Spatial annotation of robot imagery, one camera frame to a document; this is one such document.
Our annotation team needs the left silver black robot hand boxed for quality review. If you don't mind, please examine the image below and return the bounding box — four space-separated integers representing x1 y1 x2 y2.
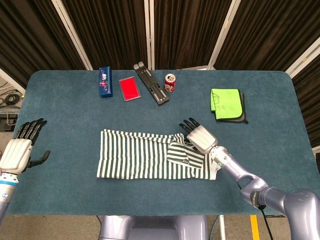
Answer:
0 117 52 176

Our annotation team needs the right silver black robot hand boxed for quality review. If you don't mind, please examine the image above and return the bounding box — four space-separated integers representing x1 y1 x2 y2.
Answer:
178 117 219 155

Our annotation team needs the green white striped t-shirt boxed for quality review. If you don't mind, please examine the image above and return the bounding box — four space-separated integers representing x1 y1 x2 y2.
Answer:
96 128 222 181

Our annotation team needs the green microfibre cloth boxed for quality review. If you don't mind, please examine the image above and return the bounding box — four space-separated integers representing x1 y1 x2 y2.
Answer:
210 88 244 121

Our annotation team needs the green folded cloth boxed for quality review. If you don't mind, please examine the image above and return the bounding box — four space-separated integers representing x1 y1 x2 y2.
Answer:
212 89 250 125

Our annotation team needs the red cartoon drink can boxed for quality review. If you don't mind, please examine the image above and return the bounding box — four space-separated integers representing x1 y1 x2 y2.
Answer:
163 73 177 94

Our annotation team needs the black folding laptop stand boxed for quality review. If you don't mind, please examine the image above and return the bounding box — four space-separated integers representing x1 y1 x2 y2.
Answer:
133 63 170 107

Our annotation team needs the teal felt table cover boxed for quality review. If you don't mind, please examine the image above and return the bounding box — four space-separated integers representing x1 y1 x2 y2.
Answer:
0 69 320 217

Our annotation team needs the red ink pad case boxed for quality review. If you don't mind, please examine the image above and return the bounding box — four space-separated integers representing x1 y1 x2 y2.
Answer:
118 76 143 102

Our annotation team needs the white table leg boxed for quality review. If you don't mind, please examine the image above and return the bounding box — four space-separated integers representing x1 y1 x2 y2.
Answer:
218 214 227 240

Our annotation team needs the grey-purple robot torso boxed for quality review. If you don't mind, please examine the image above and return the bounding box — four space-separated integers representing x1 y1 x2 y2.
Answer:
99 214 209 240

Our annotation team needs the dark pleated partition panel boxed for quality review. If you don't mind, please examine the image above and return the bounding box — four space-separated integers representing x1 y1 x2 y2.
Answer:
207 0 320 73
149 0 241 71
284 37 320 148
51 0 152 71
0 0 87 89

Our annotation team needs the blue patterned rectangular box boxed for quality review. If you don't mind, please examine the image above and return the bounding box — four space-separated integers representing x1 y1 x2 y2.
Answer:
98 66 114 98

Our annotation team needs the black floor cable bundle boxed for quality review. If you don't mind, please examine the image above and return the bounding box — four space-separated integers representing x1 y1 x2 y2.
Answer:
0 82 26 131

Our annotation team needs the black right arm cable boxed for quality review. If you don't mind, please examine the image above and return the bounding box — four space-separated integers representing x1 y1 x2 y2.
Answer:
258 204 273 240

